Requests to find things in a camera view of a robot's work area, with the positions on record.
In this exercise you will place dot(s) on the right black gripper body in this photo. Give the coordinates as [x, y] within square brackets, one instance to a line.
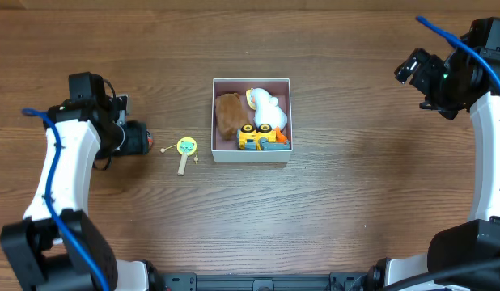
[430, 69]

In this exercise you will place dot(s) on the brown plush toy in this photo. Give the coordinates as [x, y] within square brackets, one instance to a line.
[230, 115]

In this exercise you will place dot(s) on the yellow toy crane truck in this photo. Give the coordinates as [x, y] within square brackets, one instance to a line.
[263, 138]

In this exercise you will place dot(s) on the white plush duck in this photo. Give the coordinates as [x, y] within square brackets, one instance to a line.
[267, 111]

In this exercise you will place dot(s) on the red toy ball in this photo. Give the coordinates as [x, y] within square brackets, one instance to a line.
[150, 139]

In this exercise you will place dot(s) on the white box with pink interior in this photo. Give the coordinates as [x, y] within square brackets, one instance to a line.
[227, 151]

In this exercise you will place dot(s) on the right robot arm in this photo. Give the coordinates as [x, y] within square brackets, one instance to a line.
[467, 256]

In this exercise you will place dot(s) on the yellow wooden rattle drum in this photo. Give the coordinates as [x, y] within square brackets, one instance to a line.
[186, 147]

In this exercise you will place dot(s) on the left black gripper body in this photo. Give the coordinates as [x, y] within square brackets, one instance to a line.
[137, 137]

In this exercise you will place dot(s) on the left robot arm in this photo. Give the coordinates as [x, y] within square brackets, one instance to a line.
[56, 246]

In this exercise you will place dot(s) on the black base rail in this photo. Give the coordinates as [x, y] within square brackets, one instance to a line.
[335, 281]

